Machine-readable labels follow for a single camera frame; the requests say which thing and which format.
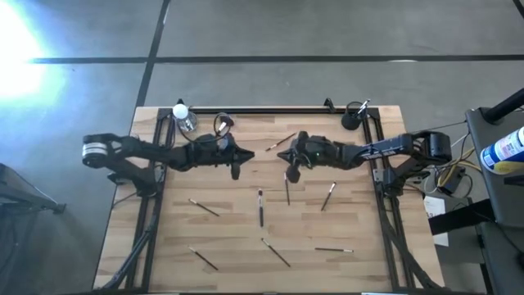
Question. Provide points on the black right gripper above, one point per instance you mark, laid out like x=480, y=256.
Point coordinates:
x=311, y=151

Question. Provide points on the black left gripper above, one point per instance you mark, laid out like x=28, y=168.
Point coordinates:
x=225, y=153

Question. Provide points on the thick black makeup brush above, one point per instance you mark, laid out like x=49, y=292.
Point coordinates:
x=260, y=211

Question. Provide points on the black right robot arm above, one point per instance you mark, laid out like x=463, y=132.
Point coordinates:
x=385, y=147

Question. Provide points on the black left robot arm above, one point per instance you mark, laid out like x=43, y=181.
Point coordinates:
x=163, y=153

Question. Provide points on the black corner clamp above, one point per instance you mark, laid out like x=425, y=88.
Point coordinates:
x=328, y=104
x=180, y=101

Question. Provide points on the white bulb chrome lamp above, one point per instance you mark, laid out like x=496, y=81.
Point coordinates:
x=180, y=111

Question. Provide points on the black round cup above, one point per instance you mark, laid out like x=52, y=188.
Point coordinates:
x=353, y=103

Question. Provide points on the white paper sheet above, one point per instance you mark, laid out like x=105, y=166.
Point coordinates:
x=434, y=207

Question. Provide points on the black power adapter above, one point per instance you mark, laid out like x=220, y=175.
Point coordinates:
x=450, y=182

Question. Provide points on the blue white wipes canister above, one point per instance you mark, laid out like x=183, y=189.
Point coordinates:
x=503, y=151

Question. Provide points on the grey cart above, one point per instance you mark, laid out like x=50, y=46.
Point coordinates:
x=507, y=205

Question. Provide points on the dark grey stand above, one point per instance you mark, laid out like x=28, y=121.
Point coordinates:
x=16, y=196

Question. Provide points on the black aluminium table frame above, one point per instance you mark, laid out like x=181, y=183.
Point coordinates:
x=266, y=110

